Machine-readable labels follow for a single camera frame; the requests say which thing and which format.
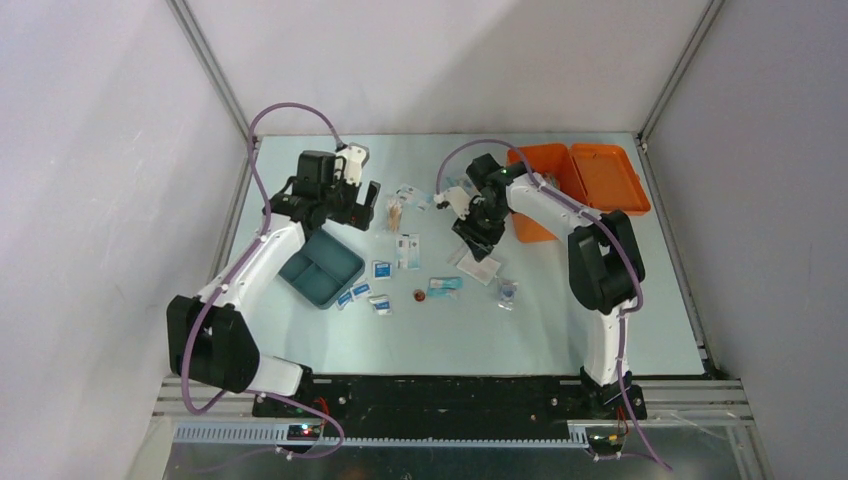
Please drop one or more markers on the blue wipe packet middle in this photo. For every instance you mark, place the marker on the blue wipe packet middle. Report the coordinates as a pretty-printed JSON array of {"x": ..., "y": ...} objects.
[{"x": 360, "y": 290}]

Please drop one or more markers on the clear bag blue tape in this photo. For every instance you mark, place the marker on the clear bag blue tape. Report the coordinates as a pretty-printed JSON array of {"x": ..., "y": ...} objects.
[{"x": 507, "y": 291}]

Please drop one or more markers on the cotton swab bag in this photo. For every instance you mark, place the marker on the cotton swab bag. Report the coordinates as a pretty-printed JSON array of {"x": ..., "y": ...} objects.
[{"x": 394, "y": 213}]

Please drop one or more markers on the blue wipe packet lower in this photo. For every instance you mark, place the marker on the blue wipe packet lower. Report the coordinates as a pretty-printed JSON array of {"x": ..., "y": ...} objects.
[{"x": 381, "y": 304}]

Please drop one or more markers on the teal plaster bag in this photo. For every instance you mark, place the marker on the teal plaster bag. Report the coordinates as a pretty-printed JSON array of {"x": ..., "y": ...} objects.
[{"x": 462, "y": 181}]

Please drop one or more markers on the blue white sachet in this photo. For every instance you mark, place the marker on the blue white sachet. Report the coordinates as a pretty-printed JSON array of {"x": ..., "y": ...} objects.
[
  {"x": 414, "y": 197},
  {"x": 407, "y": 251}
]

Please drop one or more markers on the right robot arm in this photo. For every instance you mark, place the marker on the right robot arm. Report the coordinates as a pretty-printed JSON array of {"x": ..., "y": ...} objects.
[{"x": 604, "y": 264}]

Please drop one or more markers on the teal divided tray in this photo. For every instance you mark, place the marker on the teal divided tray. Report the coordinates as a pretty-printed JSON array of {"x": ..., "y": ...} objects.
[{"x": 322, "y": 270}]

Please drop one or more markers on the blue wipe packet left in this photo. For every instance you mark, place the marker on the blue wipe packet left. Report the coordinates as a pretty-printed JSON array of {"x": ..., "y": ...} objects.
[{"x": 344, "y": 300}]

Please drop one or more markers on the orange medicine kit box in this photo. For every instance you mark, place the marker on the orange medicine kit box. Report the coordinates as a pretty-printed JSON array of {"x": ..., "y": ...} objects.
[{"x": 600, "y": 176}]

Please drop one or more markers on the teal wrapped bandage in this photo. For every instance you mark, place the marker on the teal wrapped bandage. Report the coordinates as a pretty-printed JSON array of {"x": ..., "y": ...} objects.
[{"x": 445, "y": 287}]

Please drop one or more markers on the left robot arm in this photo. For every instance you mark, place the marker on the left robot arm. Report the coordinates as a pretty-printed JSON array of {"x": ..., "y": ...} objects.
[{"x": 209, "y": 334}]

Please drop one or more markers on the white gauze pad pack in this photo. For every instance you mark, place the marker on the white gauze pad pack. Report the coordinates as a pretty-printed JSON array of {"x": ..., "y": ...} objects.
[{"x": 483, "y": 271}]

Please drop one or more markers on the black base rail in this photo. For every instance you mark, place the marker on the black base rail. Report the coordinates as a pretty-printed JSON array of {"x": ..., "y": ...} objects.
[{"x": 463, "y": 408}]

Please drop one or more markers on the lower blue white sachet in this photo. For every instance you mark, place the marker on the lower blue white sachet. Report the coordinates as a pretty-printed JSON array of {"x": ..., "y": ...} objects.
[{"x": 407, "y": 251}]

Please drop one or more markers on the blue alcohol wipe packet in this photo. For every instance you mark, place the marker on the blue alcohol wipe packet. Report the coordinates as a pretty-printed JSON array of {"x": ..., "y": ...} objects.
[{"x": 381, "y": 270}]

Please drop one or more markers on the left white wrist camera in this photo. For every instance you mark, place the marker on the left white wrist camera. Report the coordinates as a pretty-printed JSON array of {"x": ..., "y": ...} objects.
[{"x": 350, "y": 161}]

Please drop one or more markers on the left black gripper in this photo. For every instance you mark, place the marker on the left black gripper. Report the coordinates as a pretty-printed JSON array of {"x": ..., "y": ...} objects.
[{"x": 355, "y": 215}]

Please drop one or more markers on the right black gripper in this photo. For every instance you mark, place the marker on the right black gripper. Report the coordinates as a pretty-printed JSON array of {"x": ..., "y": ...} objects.
[{"x": 481, "y": 243}]

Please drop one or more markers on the upper blue white sachet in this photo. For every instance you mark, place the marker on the upper blue white sachet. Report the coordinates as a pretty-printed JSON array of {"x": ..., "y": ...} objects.
[{"x": 414, "y": 197}]

